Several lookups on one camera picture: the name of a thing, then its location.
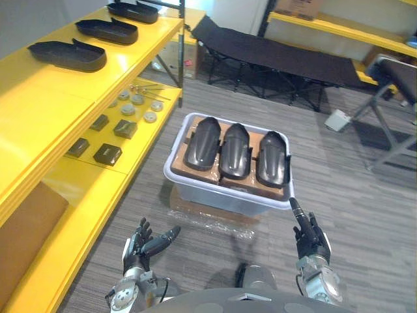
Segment small white box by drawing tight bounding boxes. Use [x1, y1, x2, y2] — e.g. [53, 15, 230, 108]
[324, 109, 352, 132]

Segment small black box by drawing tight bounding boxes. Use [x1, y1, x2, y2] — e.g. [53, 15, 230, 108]
[89, 113, 110, 132]
[93, 143, 123, 168]
[113, 119, 137, 140]
[66, 137, 91, 157]

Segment yellow metal shelf unit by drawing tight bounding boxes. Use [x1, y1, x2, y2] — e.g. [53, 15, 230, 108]
[0, 6, 208, 313]

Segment white panel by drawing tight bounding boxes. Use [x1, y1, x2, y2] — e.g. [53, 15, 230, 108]
[211, 0, 271, 37]

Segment grey robot torso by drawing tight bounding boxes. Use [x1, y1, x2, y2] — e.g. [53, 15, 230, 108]
[139, 286, 359, 313]

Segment yellow wall shelf unit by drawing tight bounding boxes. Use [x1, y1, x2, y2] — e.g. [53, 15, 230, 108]
[257, 0, 417, 87]

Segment plain cardboard box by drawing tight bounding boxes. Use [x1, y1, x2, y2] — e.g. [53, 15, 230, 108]
[152, 32, 200, 81]

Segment white plastic bin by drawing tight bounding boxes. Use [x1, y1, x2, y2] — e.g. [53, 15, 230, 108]
[162, 112, 296, 218]

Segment black shelf post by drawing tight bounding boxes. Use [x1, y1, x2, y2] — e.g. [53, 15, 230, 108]
[177, 0, 186, 108]

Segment grey folding bench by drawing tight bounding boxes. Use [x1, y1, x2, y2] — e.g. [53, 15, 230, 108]
[351, 53, 417, 172]

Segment black folding cot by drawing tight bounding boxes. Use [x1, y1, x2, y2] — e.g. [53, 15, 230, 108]
[190, 14, 369, 112]

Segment black plastic housing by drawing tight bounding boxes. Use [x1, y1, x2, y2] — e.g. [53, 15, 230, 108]
[255, 130, 291, 188]
[107, 0, 160, 24]
[184, 117, 223, 172]
[218, 123, 254, 181]
[75, 18, 139, 46]
[27, 38, 108, 73]

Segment cardboard box with print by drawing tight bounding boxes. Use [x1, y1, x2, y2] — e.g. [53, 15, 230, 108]
[275, 0, 322, 21]

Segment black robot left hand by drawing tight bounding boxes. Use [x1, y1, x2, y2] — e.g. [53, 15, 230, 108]
[122, 217, 182, 275]

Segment large brown cardboard box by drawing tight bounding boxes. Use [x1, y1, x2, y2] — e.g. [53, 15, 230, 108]
[0, 181, 69, 297]

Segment metal rods with copper ends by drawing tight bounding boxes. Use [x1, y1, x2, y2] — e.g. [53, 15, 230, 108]
[128, 83, 172, 102]

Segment wrapped flat cardboard base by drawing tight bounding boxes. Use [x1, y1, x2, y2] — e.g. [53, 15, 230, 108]
[166, 185, 261, 237]

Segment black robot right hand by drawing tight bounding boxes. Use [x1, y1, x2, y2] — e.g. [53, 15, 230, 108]
[289, 197, 333, 261]

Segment silver robot leg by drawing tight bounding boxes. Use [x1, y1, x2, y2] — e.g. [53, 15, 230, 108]
[235, 263, 278, 291]

